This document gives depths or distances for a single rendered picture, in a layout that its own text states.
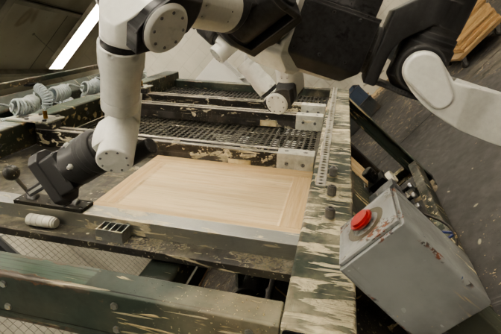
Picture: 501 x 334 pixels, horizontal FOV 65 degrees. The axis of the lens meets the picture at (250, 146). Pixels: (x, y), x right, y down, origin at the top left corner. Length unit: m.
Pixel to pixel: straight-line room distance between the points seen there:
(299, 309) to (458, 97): 0.60
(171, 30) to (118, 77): 0.11
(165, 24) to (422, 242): 0.46
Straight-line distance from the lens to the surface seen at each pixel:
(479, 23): 4.28
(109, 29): 0.61
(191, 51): 6.65
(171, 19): 0.59
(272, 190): 1.18
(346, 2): 0.94
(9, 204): 1.19
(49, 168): 0.86
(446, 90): 0.99
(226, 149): 1.36
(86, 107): 2.01
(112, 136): 0.74
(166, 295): 0.74
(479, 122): 1.06
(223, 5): 0.69
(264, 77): 1.35
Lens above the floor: 1.17
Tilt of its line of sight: 3 degrees down
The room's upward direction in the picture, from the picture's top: 47 degrees counter-clockwise
